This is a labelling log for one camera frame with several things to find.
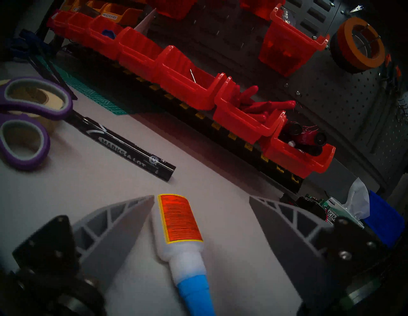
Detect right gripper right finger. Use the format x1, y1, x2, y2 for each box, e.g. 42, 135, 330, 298
249, 196, 388, 305

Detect orange black handled file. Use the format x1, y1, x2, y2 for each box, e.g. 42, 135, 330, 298
379, 54, 393, 96
390, 65, 404, 105

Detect black battery holder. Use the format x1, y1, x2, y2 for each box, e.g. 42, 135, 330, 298
281, 193, 325, 220

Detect metal double peg hook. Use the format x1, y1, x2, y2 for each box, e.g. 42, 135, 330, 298
356, 25, 382, 52

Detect grey pegboard back panel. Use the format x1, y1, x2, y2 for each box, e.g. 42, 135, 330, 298
143, 0, 408, 191

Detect black tape roll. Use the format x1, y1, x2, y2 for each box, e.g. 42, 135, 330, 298
330, 30, 364, 74

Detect Kimtech tissue box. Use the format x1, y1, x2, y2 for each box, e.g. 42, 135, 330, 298
324, 177, 370, 228

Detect orange tape roll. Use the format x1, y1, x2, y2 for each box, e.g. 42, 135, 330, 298
336, 17, 385, 71

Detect glue bottle with blue cap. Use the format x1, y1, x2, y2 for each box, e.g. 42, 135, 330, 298
152, 194, 217, 316

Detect beige masking tape roll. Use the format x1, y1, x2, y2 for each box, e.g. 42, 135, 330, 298
0, 80, 66, 134

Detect black tripod rods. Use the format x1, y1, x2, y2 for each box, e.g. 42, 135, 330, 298
27, 53, 78, 101

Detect blue plastic storage bin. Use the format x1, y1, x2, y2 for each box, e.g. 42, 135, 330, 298
363, 190, 405, 249

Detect green cutting mat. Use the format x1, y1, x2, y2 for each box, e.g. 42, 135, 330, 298
35, 54, 129, 116

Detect black carabiner hook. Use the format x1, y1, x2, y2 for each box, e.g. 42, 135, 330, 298
396, 97, 408, 125

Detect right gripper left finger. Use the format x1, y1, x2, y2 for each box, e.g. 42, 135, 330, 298
12, 195, 155, 289

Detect black marker pen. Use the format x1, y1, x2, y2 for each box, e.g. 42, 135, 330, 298
65, 111, 176, 182

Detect purple handled scissors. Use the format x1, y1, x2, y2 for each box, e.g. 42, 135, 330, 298
0, 76, 74, 171

